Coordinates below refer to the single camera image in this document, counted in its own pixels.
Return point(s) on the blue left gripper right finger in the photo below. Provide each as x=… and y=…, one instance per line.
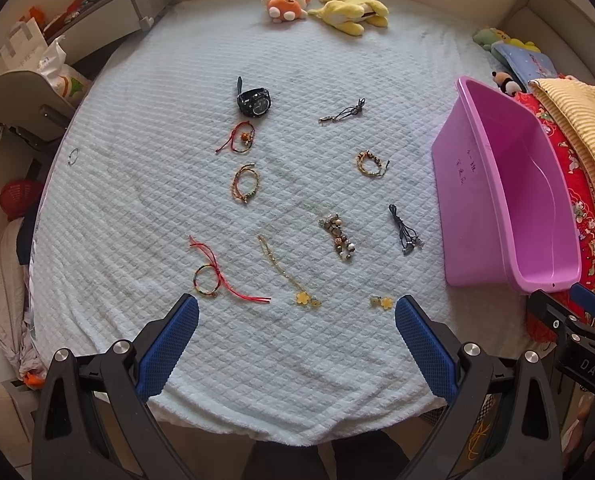
x=423, y=338

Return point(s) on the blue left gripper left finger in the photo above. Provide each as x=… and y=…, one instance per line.
x=160, y=345

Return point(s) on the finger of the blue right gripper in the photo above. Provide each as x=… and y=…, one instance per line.
x=583, y=297

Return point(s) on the yellow flower charm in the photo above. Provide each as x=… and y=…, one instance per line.
x=383, y=302

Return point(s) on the red patterned quilt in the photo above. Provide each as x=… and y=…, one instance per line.
x=581, y=193

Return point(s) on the pink plastic basin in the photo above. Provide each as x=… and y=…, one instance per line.
x=506, y=215

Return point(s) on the white quilted bedspread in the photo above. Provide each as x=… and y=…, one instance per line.
x=311, y=209

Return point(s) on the red basket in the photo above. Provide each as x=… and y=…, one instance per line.
x=17, y=196

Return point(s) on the panda plush toy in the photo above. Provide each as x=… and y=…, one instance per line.
x=506, y=83

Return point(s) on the blue small pillow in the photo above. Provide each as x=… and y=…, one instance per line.
x=526, y=65

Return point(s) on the black wrist watch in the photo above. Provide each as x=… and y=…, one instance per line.
x=253, y=103

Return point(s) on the white plastic bag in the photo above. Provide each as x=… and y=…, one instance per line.
x=63, y=78

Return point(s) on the green plush toy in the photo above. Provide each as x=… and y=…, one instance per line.
x=486, y=37

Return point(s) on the white paper bag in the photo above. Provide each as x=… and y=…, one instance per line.
x=24, y=49

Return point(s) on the grey bedside drawer cabinet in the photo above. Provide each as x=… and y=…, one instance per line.
x=105, y=22

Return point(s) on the yellow plush toy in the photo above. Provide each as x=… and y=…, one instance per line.
x=348, y=16

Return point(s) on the orange white plush toy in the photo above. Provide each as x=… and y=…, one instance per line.
x=281, y=11

